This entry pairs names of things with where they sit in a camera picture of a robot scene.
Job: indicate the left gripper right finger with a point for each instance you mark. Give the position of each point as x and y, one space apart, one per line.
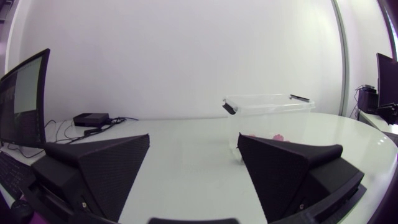
280 174

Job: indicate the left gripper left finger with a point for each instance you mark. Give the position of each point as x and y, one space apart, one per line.
102 174

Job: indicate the clear plastic container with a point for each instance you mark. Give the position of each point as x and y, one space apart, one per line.
267 119

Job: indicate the red toy brick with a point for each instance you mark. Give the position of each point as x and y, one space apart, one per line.
279 137

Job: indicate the black power brick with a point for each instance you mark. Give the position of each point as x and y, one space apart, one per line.
91 119

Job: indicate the black keyboard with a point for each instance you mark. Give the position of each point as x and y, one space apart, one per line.
14 175

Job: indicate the dark screen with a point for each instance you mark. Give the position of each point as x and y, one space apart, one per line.
387 81
22 102

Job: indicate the black computer box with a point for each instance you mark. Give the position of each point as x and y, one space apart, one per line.
367 100

